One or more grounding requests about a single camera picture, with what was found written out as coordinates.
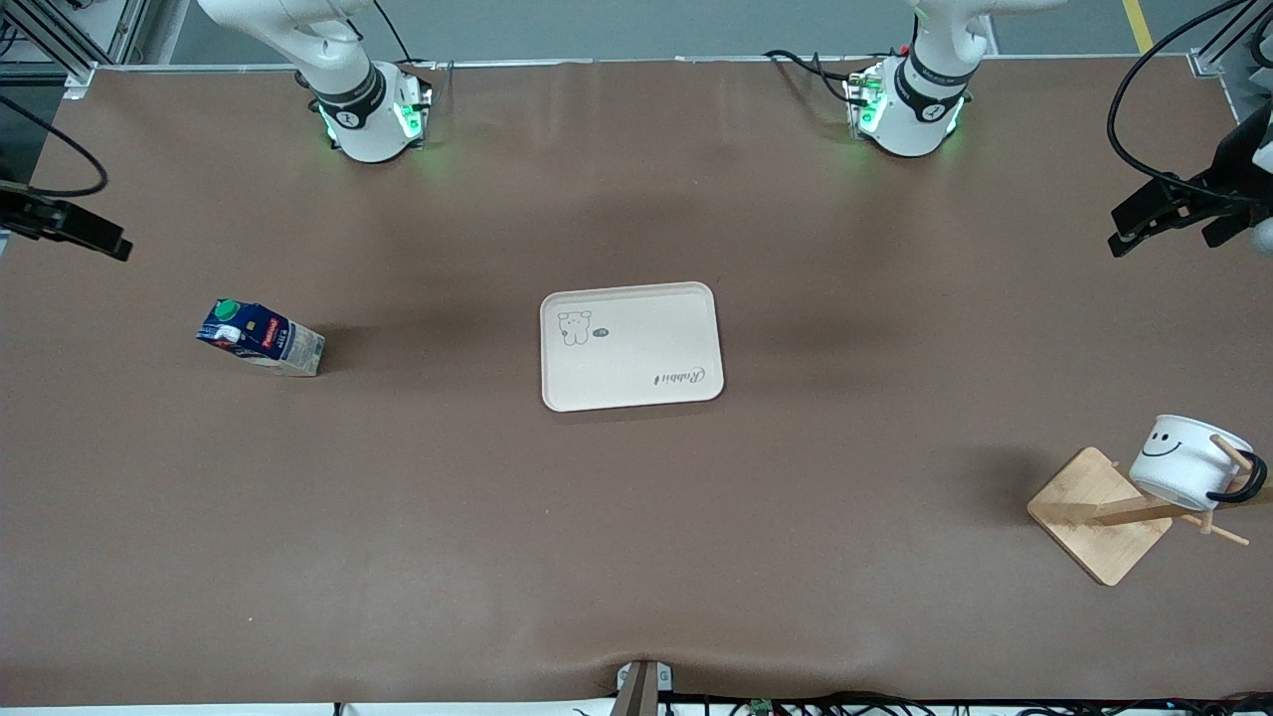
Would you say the aluminium frame profile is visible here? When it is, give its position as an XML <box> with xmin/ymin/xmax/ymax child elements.
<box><xmin>0</xmin><ymin>0</ymin><xmax>152</xmax><ymax>100</ymax></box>

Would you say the brown table cover mat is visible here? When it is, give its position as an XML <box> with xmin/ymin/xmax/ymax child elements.
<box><xmin>0</xmin><ymin>58</ymin><xmax>1273</xmax><ymax>709</ymax></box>

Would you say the white cup black handle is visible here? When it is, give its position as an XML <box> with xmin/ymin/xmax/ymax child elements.
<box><xmin>1128</xmin><ymin>414</ymin><xmax>1270</xmax><ymax>513</ymax></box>

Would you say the cream plastic tray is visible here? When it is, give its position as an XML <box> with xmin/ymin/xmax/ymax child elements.
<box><xmin>540</xmin><ymin>281</ymin><xmax>726</xmax><ymax>414</ymax></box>

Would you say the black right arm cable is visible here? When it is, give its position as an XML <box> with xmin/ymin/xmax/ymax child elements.
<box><xmin>0</xmin><ymin>92</ymin><xmax>109</xmax><ymax>198</ymax></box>

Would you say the black base cable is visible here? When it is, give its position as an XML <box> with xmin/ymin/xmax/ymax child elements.
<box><xmin>763</xmin><ymin>48</ymin><xmax>861</xmax><ymax>104</ymax></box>
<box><xmin>371</xmin><ymin>0</ymin><xmax>455</xmax><ymax>105</ymax></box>

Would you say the black left base cable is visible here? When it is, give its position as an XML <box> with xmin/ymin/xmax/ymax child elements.
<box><xmin>763</xmin><ymin>48</ymin><xmax>861</xmax><ymax>104</ymax></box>

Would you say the blue milk carton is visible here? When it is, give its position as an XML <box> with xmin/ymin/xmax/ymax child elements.
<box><xmin>195</xmin><ymin>297</ymin><xmax>327</xmax><ymax>378</ymax></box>

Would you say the wooden cup rack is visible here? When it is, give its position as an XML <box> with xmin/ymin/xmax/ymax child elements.
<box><xmin>1026</xmin><ymin>434</ymin><xmax>1273</xmax><ymax>588</ymax></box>

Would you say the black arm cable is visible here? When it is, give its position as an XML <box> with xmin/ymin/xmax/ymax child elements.
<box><xmin>0</xmin><ymin>92</ymin><xmax>109</xmax><ymax>198</ymax></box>
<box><xmin>1106</xmin><ymin>0</ymin><xmax>1273</xmax><ymax>208</ymax></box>

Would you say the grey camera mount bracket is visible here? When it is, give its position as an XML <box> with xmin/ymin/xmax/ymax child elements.
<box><xmin>616</xmin><ymin>658</ymin><xmax>675</xmax><ymax>716</ymax></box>

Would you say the black right base cable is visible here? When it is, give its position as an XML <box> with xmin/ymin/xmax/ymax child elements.
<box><xmin>371</xmin><ymin>0</ymin><xmax>455</xmax><ymax>105</ymax></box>

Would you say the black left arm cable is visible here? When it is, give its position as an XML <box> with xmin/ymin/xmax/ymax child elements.
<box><xmin>1106</xmin><ymin>0</ymin><xmax>1273</xmax><ymax>208</ymax></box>

